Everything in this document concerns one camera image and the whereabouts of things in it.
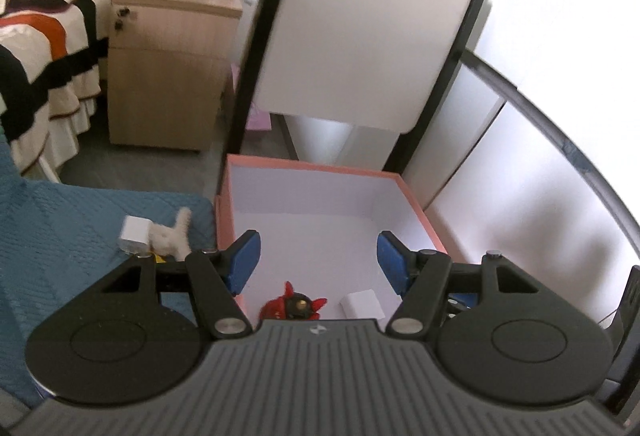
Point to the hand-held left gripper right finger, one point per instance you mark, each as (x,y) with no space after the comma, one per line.
(392,263)

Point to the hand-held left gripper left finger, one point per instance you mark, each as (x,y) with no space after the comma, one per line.
(245,261)

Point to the white plush toy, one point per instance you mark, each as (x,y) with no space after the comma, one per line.
(167,236)

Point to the pink storage box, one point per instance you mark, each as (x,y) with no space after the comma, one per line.
(310,211)

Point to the white charger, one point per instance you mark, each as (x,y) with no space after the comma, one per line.
(134,231)
(362,303)

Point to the red horned toy figure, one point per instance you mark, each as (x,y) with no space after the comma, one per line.
(280,308)

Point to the white panelled partition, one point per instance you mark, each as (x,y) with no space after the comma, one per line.
(500,156)

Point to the blue textured sofa cover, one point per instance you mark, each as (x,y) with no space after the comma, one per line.
(65,236)

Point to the wooden nightstand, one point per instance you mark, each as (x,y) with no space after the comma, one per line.
(165,81)

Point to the white panel with black edge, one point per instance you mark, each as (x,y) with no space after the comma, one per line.
(360,26)

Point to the bunch of keys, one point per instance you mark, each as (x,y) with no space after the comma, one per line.
(122,18)

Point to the striped bed blanket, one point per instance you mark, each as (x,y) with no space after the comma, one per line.
(40,46)

